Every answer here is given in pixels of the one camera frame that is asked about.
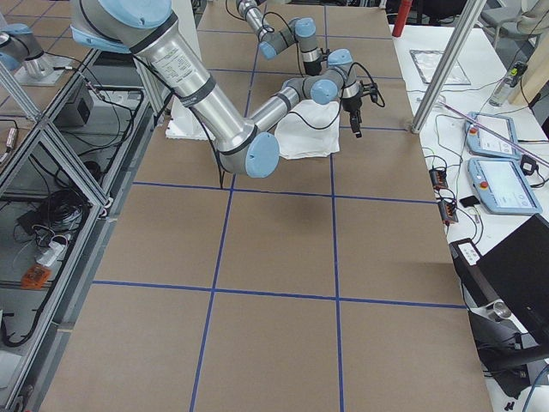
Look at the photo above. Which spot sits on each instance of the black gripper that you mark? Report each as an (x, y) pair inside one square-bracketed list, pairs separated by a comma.
[(352, 104)]

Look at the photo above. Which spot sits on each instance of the white long-sleeve printed shirt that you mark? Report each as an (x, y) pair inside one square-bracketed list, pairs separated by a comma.
[(312, 132)]

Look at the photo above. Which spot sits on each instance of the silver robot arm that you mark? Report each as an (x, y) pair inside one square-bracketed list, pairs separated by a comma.
[(300, 31), (148, 30)]

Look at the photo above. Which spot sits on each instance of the upper orange black adapter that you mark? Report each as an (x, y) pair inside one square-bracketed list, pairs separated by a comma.
[(438, 178)]

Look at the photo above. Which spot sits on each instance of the orange black adapter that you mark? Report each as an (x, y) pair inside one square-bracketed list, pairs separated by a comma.
[(447, 211), (438, 178)]

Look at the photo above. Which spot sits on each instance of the red cylinder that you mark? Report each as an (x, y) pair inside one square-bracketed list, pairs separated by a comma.
[(401, 19)]

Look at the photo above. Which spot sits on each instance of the upper blue teach pendant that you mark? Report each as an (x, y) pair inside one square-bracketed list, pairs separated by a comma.
[(484, 143)]

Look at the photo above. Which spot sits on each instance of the blue teach pendant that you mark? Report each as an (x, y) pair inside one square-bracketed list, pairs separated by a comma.
[(501, 187), (484, 143)]

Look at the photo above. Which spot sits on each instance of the lower orange black adapter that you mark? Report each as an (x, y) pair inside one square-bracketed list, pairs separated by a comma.
[(447, 211)]

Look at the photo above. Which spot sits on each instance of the clear water bottle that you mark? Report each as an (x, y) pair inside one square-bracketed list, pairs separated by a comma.
[(508, 83)]

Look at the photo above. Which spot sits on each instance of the lower blue teach pendant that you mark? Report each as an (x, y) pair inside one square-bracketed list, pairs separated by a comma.
[(501, 187)]

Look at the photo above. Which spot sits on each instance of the black box white label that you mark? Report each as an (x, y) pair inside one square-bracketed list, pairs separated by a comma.
[(465, 256)]

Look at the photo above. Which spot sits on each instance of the black laptop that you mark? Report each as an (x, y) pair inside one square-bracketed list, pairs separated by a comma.
[(517, 269)]

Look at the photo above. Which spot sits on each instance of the aluminium frame post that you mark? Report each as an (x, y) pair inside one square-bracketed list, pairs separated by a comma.
[(451, 52)]

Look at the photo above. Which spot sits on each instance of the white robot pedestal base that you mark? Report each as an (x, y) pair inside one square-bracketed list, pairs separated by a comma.
[(183, 124)]

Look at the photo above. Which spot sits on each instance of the grey box under frame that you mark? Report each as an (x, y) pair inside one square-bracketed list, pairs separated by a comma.
[(77, 109)]

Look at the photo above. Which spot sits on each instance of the orange device on rail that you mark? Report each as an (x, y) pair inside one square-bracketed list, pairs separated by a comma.
[(35, 277)]

